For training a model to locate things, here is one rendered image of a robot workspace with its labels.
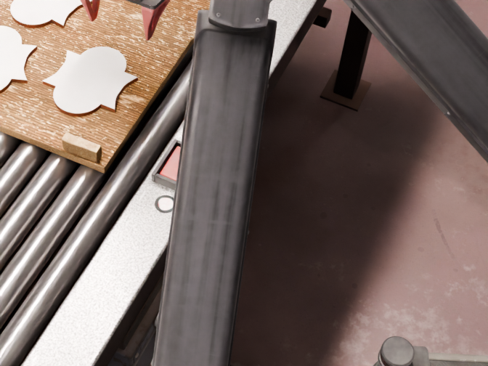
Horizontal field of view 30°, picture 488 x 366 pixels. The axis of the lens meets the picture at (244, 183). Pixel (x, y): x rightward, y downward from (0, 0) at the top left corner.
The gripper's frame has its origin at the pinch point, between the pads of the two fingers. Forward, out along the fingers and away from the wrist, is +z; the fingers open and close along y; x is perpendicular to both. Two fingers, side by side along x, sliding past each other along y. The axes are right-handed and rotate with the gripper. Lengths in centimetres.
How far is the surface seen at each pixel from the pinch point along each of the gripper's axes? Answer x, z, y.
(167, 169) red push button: -13.9, 12.2, 15.9
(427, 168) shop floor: 100, 82, 44
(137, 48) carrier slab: 4.4, 6.4, 0.7
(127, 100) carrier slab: -5.9, 9.0, 4.6
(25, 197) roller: -26.6, 15.3, -0.3
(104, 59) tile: -1.1, 6.7, -2.3
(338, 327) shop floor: 44, 95, 39
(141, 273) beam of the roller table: -29.7, 17.5, 20.4
